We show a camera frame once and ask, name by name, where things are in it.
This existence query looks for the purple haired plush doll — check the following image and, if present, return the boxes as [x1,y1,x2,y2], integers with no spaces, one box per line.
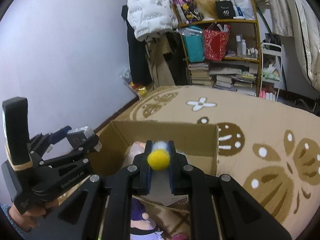
[130,198,163,240]

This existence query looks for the cardboard box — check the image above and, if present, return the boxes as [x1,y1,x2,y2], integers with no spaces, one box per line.
[88,119,220,214]

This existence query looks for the white plush yellow ball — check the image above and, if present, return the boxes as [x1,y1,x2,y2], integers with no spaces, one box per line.
[147,141,188,171]

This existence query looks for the magenta plush toy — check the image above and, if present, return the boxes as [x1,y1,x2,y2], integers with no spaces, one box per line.
[170,233,188,240]

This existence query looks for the person's left hand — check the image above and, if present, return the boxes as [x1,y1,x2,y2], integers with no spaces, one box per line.
[9,199,59,231]

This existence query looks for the plastic bag with toys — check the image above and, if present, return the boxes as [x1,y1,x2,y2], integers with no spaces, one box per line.
[119,67,148,99]

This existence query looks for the beige patterned carpet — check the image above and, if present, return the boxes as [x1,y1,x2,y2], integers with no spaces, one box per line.
[113,86,319,239]

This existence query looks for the black hanging coat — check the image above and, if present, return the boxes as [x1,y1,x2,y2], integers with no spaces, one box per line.
[121,5,152,86]

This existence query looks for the beige trench coat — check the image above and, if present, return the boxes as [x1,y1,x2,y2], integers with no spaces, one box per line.
[145,35,175,89]

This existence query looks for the left book stack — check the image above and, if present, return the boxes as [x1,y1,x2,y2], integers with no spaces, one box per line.
[188,62,213,87]

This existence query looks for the right book pile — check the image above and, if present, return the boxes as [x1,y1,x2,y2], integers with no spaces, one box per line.
[208,61,259,96]

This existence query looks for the white puffer jacket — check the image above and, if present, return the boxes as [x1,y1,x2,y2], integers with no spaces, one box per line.
[127,0,178,42]

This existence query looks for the teal bag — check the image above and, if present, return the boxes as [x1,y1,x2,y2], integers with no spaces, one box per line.
[181,25,205,63]

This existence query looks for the white metal cart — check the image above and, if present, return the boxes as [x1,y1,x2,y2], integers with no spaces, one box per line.
[259,42,283,101]

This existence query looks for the red gift bag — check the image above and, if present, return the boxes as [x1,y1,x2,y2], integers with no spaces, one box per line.
[203,23,231,61]

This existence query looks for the wooden shelf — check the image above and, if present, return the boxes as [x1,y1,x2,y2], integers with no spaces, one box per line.
[178,0,261,96]

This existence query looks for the white bottle on shelf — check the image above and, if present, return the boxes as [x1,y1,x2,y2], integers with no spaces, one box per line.
[235,35,242,57]

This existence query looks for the pink black patterned bag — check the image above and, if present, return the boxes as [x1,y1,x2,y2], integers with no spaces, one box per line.
[174,0,202,24]

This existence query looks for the blonde wig head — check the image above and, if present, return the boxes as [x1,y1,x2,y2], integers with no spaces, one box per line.
[194,0,218,21]

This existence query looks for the black box number 40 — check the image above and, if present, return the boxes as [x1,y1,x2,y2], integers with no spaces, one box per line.
[215,1,235,20]

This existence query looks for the white plastic bag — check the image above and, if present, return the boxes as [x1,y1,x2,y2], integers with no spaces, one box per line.
[229,0,256,21]

